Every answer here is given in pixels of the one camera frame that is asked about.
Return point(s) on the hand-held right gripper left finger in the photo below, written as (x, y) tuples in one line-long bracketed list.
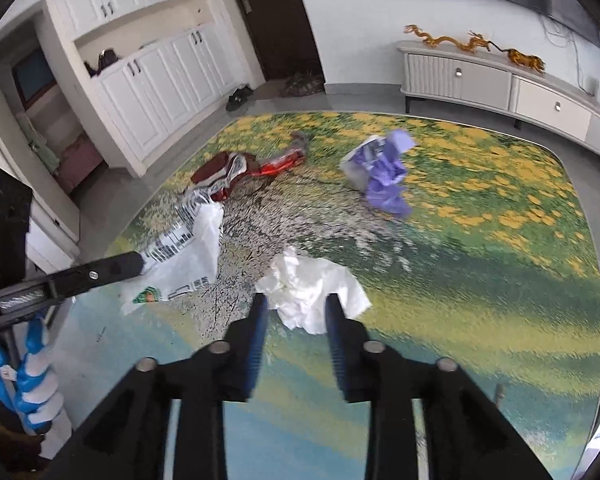
[(256, 350)]

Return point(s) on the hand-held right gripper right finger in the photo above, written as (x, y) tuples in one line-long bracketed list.
[(336, 350)]

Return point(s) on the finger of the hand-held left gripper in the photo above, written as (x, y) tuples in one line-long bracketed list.
[(100, 274)]

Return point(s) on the white tissue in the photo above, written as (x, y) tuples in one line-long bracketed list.
[(305, 285)]

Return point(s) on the white printed plastic wrapper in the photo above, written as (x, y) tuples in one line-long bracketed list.
[(190, 255)]

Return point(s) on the person's left forearm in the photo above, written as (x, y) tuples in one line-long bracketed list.
[(5, 440)]

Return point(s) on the person's left hand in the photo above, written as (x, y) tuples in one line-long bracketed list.
[(37, 385)]

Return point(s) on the black container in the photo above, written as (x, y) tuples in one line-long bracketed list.
[(5, 230)]

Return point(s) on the green cloth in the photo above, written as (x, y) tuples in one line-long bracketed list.
[(40, 142)]

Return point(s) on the large red snack packet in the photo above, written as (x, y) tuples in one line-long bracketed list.
[(225, 175)]

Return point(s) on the landscape printed table mat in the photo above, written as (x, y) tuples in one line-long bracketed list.
[(480, 270)]

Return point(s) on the purple crumpled wrapper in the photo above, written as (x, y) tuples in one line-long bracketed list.
[(387, 180)]

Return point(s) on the purple and white packet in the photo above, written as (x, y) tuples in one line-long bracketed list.
[(360, 162)]

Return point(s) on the slim red wrapper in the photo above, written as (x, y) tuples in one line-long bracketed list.
[(285, 157)]

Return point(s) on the black handbag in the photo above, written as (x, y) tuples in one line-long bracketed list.
[(101, 62)]

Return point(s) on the pair of black shoes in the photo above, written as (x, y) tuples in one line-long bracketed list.
[(239, 97)]

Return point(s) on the grey doormat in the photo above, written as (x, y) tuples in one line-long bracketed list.
[(270, 91)]

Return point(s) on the pair of brown shoes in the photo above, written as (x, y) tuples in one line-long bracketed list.
[(305, 84)]

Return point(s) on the white television console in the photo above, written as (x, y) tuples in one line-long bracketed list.
[(480, 85)]

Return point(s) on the dark brown entrance door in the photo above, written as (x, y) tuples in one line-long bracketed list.
[(270, 20)]

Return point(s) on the golden dragon figurine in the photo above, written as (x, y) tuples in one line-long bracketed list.
[(445, 40)]

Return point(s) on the golden tiger figurine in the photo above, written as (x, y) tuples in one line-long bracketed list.
[(525, 59)]

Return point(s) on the small white router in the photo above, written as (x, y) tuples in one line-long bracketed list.
[(590, 85)]

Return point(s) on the white wall cabinet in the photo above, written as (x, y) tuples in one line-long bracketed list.
[(150, 90)]

